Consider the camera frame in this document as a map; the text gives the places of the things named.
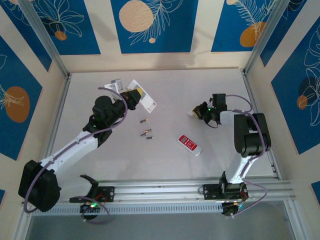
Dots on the white battery cover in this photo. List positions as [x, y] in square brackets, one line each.
[190, 114]

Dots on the long white remote control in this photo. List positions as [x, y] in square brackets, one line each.
[149, 105]

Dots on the small red white remote control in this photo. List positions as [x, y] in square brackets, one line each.
[188, 143]

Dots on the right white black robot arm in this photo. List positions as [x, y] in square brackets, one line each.
[252, 140]

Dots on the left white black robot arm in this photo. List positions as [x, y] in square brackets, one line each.
[72, 150]

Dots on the right black controller board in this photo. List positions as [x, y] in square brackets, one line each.
[231, 209]

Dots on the black controller board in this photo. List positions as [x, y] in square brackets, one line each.
[89, 208]
[231, 209]

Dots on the left black controller board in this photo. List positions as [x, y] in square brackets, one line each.
[89, 208]

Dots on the right aluminium table side rail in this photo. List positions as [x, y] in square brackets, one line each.
[246, 80]

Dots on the aluminium table side rail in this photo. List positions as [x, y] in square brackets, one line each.
[56, 122]
[246, 80]

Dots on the left aluminium table side rail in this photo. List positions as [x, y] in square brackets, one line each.
[56, 122]

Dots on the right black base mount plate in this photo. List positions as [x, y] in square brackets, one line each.
[210, 191]

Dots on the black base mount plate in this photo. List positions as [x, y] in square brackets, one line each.
[210, 191]
[110, 193]

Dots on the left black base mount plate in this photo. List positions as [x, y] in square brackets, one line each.
[110, 193]

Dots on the aluminium cross rail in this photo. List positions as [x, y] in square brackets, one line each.
[160, 191]

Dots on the right aluminium corner post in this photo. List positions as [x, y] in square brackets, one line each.
[265, 37]

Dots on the aluminium corner post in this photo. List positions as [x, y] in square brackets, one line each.
[265, 37]
[45, 37]

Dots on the left aluminium corner post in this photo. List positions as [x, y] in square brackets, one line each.
[45, 37]

